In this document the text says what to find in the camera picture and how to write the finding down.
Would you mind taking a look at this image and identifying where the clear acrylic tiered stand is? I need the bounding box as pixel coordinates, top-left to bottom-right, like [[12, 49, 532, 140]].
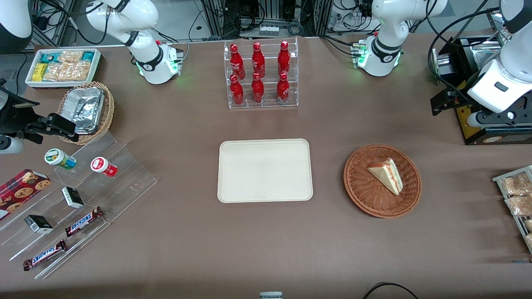
[[0, 132, 159, 279]]

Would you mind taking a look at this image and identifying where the Snickers bar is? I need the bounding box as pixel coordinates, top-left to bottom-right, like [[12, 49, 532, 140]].
[[65, 206, 104, 238], [22, 239, 67, 272]]

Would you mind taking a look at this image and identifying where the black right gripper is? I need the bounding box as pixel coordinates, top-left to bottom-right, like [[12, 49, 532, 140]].
[[0, 80, 80, 145]]

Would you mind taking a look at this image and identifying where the red cookie box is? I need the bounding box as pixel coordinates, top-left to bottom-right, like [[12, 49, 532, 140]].
[[0, 169, 51, 221]]

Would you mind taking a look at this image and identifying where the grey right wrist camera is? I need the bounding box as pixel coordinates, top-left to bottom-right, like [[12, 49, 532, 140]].
[[0, 136, 25, 155]]

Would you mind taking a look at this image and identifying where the black table cable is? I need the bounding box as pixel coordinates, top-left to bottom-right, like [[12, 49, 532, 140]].
[[363, 282, 420, 299]]

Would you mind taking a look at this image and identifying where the small black box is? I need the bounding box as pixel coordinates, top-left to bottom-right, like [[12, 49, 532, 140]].
[[62, 186, 85, 209], [24, 214, 54, 234]]

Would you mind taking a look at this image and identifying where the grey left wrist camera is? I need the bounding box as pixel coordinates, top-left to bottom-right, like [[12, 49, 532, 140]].
[[466, 111, 485, 128]]

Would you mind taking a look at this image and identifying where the aluminium frame structure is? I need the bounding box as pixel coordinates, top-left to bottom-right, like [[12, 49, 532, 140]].
[[199, 0, 333, 39]]

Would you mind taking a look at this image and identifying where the clear acrylic bottle rack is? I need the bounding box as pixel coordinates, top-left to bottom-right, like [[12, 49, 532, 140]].
[[224, 37, 299, 109]]

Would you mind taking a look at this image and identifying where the green lid cup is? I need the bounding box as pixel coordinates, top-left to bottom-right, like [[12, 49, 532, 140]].
[[44, 148, 77, 170]]

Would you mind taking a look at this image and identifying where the triangle sandwich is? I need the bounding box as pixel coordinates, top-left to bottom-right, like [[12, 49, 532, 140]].
[[367, 158, 404, 196]]

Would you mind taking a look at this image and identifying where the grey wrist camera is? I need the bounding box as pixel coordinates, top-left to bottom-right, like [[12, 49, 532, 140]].
[[466, 111, 485, 128], [0, 136, 25, 155]]

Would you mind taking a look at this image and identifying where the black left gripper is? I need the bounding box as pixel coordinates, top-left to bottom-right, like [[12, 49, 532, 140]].
[[430, 88, 532, 127]]

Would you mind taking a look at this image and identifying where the tray of packaged snacks right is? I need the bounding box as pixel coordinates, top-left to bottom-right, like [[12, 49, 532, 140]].
[[492, 165, 532, 255]]

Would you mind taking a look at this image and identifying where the cream plastic tray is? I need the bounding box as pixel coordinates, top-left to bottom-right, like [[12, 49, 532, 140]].
[[217, 139, 313, 203]]

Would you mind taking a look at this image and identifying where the red lid cup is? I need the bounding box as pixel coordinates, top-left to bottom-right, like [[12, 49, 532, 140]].
[[91, 157, 118, 178]]

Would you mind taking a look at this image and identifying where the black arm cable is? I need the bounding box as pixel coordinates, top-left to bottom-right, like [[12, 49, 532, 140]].
[[427, 0, 505, 95]]

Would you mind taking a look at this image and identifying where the light wicker basket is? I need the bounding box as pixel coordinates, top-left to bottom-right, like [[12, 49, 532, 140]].
[[57, 81, 115, 145]]

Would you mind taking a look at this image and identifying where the clear bag of cookies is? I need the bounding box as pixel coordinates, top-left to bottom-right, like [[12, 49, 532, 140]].
[[43, 61, 91, 82], [58, 50, 84, 64]]

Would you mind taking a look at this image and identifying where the white snack box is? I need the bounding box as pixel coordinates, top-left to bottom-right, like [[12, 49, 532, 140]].
[[25, 48, 102, 89]]

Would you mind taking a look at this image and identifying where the brown wicker basket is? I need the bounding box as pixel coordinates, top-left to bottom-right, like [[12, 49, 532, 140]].
[[343, 144, 422, 219]]

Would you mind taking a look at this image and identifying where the yellow snack pack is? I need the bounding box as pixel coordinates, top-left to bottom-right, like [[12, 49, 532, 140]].
[[32, 63, 49, 82]]

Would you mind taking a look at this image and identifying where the red soda bottle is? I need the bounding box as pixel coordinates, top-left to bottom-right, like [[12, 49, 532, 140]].
[[230, 75, 245, 105], [251, 73, 265, 104], [251, 42, 266, 78], [277, 40, 291, 77], [276, 72, 290, 104], [230, 44, 246, 80]]

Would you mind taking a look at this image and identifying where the silver foil tray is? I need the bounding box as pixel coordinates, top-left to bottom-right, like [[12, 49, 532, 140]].
[[70, 87, 105, 135]]

